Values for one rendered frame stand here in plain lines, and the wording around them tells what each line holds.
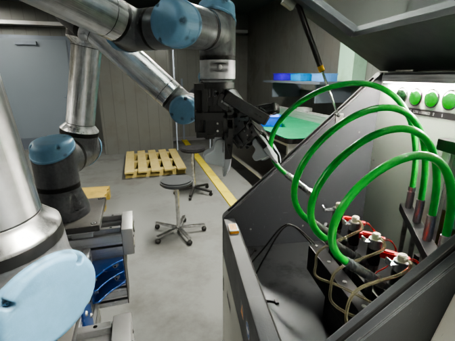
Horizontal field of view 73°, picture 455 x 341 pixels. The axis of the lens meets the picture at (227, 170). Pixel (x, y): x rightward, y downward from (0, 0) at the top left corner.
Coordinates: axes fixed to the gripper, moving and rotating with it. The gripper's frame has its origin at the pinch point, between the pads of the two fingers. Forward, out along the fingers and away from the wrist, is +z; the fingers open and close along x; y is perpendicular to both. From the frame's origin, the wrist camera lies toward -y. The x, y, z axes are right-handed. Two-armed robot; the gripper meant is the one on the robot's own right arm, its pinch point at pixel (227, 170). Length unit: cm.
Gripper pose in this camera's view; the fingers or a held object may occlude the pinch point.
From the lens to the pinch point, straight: 71.6
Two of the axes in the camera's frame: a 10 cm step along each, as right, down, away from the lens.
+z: 0.0, 9.6, 3.0
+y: -9.9, 0.4, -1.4
